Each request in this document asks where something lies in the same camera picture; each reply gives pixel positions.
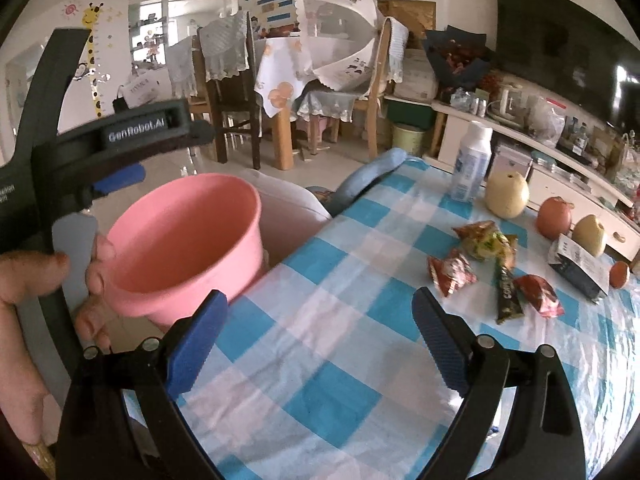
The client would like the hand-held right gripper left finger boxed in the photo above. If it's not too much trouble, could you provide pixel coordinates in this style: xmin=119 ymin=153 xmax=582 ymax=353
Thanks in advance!
xmin=55 ymin=289 xmax=228 ymax=480

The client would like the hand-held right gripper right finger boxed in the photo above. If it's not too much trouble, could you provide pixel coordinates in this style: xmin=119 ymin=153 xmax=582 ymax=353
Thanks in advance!
xmin=411 ymin=287 xmax=587 ymax=480

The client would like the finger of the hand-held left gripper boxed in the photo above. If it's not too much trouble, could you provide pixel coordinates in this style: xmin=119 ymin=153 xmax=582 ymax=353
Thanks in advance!
xmin=91 ymin=164 xmax=147 ymax=197
xmin=187 ymin=119 xmax=217 ymax=150

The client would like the pink plastic bin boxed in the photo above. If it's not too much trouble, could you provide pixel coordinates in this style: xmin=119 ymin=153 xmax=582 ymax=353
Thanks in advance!
xmin=102 ymin=172 xmax=265 ymax=333

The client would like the red cartoon snack packet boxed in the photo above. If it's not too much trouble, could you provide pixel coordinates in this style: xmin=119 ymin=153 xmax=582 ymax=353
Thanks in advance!
xmin=426 ymin=249 xmax=479 ymax=298
xmin=514 ymin=274 xmax=566 ymax=319

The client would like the person's left hand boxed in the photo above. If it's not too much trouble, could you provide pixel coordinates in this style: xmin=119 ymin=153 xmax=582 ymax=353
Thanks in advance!
xmin=0 ymin=234 xmax=117 ymax=443

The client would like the dark wooden chair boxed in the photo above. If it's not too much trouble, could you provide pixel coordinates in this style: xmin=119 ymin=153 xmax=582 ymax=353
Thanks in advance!
xmin=192 ymin=12 xmax=265 ymax=171

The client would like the white lace chair cover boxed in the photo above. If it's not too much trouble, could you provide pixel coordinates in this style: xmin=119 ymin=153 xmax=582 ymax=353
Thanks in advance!
xmin=296 ymin=89 xmax=357 ymax=122
xmin=167 ymin=35 xmax=201 ymax=102
xmin=198 ymin=12 xmax=251 ymax=81
xmin=386 ymin=17 xmax=412 ymax=83

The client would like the dark stick drink sachet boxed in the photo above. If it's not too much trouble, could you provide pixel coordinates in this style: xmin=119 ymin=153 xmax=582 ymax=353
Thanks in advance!
xmin=495 ymin=259 xmax=526 ymax=325

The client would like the wooden dining table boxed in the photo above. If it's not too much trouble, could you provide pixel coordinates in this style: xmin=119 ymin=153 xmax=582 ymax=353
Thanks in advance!
xmin=271 ymin=107 xmax=297 ymax=172

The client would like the blue white checked tablecloth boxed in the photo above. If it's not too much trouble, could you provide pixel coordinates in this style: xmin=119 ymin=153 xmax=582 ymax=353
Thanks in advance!
xmin=122 ymin=157 xmax=640 ymax=480

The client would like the white printed tablecloth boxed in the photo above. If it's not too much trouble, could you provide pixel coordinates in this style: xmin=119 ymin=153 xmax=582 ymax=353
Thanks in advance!
xmin=254 ymin=37 xmax=321 ymax=120

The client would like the green yellow snack wrapper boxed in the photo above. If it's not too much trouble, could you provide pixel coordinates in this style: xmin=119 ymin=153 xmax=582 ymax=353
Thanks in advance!
xmin=452 ymin=220 xmax=519 ymax=267

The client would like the white display shelf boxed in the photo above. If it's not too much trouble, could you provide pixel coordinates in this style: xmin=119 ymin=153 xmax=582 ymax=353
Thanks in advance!
xmin=127 ymin=0 xmax=173 ymax=68

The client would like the pale pink stool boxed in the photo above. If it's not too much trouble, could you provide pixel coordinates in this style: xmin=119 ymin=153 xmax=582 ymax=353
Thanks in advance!
xmin=240 ymin=167 xmax=333 ymax=281

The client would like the giraffe height chart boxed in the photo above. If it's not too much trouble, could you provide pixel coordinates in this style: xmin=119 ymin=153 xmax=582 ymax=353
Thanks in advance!
xmin=80 ymin=2 xmax=117 ymax=120

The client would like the large yellow pear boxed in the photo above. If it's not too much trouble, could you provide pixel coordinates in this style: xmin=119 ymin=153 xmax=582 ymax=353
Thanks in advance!
xmin=486 ymin=170 xmax=530 ymax=220

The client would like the blue chair back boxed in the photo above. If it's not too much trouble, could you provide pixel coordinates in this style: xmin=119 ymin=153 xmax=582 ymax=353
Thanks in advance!
xmin=305 ymin=148 xmax=418 ymax=217

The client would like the red apple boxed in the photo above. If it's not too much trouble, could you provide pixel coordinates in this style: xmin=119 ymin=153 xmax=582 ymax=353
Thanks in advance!
xmin=536 ymin=196 xmax=574 ymax=241

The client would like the white mesh food cover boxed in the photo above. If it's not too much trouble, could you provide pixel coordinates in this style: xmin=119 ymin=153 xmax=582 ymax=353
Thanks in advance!
xmin=295 ymin=0 xmax=382 ymax=95

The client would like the light wooden chair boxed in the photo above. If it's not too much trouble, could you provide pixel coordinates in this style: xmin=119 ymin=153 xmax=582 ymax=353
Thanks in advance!
xmin=350 ymin=17 xmax=412 ymax=161

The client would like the white milk bottle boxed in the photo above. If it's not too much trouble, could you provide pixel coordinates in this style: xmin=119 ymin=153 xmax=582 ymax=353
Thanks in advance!
xmin=450 ymin=121 xmax=494 ymax=205

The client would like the small yellow pear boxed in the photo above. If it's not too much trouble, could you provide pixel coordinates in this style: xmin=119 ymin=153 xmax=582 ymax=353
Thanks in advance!
xmin=571 ymin=214 xmax=607 ymax=258

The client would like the orange tangerine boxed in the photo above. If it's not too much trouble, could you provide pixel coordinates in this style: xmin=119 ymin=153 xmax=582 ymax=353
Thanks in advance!
xmin=609 ymin=260 xmax=632 ymax=289

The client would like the white storage case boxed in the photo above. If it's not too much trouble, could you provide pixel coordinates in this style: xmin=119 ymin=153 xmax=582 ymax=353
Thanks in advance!
xmin=492 ymin=145 xmax=534 ymax=182

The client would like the white television cabinet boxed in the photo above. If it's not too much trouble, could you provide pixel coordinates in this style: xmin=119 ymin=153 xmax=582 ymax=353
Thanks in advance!
xmin=431 ymin=99 xmax=640 ymax=261

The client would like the yellow-green waste bin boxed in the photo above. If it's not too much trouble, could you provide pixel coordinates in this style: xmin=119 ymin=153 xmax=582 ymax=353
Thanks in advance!
xmin=390 ymin=122 xmax=427 ymax=158

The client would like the dark green box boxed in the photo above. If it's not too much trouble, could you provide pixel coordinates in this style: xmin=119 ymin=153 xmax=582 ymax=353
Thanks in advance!
xmin=385 ymin=100 xmax=436 ymax=130

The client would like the white sack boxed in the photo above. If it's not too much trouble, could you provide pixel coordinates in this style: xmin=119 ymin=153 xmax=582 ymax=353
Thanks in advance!
xmin=395 ymin=49 xmax=441 ymax=103

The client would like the cork notice board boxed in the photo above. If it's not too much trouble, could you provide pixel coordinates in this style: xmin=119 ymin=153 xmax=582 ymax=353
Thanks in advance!
xmin=376 ymin=0 xmax=437 ymax=46

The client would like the pack of small bottles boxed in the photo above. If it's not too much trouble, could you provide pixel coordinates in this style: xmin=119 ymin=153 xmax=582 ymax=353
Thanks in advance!
xmin=450 ymin=87 xmax=489 ymax=117

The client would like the clear plastic bag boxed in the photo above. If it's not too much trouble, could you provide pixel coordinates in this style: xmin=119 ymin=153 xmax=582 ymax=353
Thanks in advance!
xmin=525 ymin=95 xmax=567 ymax=136

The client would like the glass kettle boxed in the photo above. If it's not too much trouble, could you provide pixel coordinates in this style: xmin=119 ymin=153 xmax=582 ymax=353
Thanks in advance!
xmin=487 ymin=82 xmax=524 ymax=121

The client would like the dark wrapped bouquet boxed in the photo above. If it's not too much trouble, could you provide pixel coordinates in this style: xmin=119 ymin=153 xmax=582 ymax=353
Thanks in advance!
xmin=424 ymin=25 xmax=495 ymax=92

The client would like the black television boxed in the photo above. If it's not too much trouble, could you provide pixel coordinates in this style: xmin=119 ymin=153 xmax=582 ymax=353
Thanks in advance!
xmin=495 ymin=0 xmax=640 ymax=133

